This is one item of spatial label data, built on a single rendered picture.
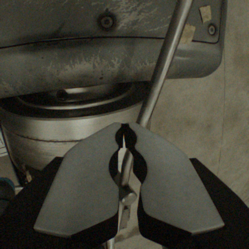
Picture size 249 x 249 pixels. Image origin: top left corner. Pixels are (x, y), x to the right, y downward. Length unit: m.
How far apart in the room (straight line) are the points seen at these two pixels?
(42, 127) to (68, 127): 0.04
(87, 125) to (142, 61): 0.11
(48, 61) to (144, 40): 0.11
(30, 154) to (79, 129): 0.10
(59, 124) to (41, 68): 0.08
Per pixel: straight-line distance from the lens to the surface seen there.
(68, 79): 0.24
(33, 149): 0.31
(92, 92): 0.31
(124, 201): 0.25
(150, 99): 0.18
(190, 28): 0.28
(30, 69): 0.22
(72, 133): 0.28
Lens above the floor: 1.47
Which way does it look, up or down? 54 degrees down
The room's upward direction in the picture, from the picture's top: 140 degrees clockwise
